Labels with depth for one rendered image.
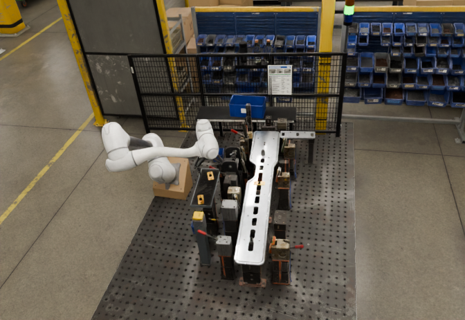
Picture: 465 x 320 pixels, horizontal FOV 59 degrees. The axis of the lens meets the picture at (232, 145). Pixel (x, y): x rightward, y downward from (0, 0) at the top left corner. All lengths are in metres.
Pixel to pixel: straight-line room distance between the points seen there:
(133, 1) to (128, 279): 3.02
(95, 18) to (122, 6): 0.40
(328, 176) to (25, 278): 2.84
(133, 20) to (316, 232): 3.12
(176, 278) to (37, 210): 2.39
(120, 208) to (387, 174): 2.87
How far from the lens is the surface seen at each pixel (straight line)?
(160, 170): 3.16
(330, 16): 3.50
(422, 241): 4.19
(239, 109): 3.66
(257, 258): 2.59
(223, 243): 2.60
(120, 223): 4.41
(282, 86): 3.72
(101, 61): 5.45
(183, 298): 2.85
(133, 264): 3.10
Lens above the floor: 3.05
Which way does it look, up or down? 37 degrees down
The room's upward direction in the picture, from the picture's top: 6 degrees counter-clockwise
